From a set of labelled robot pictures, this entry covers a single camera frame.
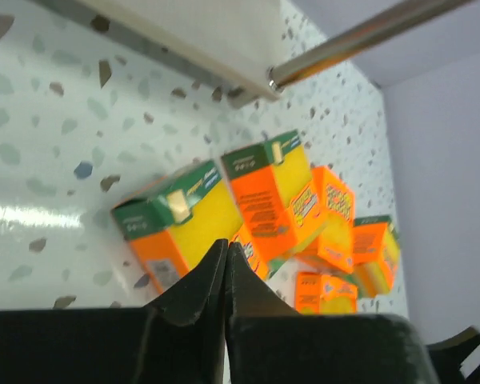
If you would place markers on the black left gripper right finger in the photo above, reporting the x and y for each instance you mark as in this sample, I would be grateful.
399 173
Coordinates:
270 342

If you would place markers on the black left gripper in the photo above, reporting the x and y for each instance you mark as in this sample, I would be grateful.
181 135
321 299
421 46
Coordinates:
448 355

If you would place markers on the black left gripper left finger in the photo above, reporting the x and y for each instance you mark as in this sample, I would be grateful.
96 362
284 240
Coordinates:
176 338

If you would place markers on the orange round sponge box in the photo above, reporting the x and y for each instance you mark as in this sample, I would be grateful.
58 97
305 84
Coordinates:
333 247
324 294

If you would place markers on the multicolour sponge pack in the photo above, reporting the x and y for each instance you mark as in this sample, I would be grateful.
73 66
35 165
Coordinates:
273 186
376 254
171 223

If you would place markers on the white two-tier shelf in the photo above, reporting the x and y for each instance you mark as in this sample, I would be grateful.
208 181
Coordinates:
237 44

